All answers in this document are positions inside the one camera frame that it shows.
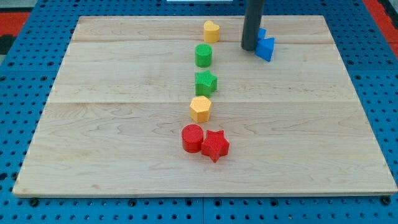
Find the yellow heart block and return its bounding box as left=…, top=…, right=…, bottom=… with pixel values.
left=203, top=21, right=220, bottom=43

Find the blue triangle block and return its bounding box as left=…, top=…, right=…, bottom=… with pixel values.
left=254, top=37, right=275, bottom=62

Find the red star block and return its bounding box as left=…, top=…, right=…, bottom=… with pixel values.
left=201, top=130, right=229, bottom=163

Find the wooden board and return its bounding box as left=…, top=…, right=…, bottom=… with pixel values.
left=13, top=16, right=397, bottom=198

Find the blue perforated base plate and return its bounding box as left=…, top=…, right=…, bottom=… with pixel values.
left=1, top=1, right=397, bottom=223

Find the yellow hexagon block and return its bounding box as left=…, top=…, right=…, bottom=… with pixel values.
left=190, top=96, right=211, bottom=123

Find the green cylinder block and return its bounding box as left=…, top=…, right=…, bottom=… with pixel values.
left=195, top=44, right=213, bottom=68

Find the blue block behind rod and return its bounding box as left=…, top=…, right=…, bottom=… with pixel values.
left=257, top=28, right=267, bottom=41

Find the red cylinder block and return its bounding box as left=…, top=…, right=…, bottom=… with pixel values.
left=182, top=124, right=204, bottom=153

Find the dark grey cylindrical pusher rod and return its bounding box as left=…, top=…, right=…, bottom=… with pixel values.
left=241, top=0, right=265, bottom=51

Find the green star block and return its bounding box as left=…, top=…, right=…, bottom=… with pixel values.
left=195, top=70, right=218, bottom=98

